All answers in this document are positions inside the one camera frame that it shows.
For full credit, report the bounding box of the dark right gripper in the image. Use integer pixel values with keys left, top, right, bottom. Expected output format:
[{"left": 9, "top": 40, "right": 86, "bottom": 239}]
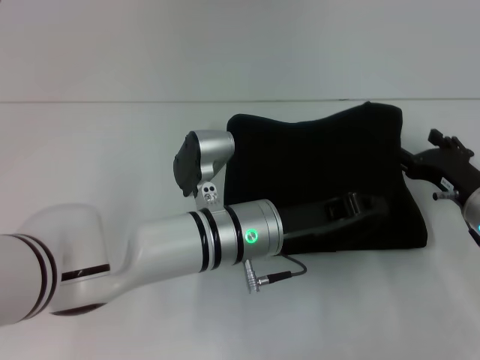
[{"left": 398, "top": 127, "right": 480, "bottom": 197}]

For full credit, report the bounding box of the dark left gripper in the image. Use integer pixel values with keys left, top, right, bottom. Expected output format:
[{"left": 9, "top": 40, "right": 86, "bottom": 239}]
[{"left": 279, "top": 191, "right": 392, "bottom": 242}]

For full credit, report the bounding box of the black shirt with FREE print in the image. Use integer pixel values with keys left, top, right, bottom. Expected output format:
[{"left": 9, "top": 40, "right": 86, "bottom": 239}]
[{"left": 224, "top": 100, "right": 431, "bottom": 257}]

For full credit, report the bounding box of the silver left cable plug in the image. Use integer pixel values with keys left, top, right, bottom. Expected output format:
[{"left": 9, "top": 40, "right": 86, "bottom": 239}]
[{"left": 242, "top": 259, "right": 257, "bottom": 296}]

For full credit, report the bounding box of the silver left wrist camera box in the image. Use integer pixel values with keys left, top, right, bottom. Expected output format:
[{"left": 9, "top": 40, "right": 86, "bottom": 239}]
[{"left": 172, "top": 129, "right": 236, "bottom": 212}]

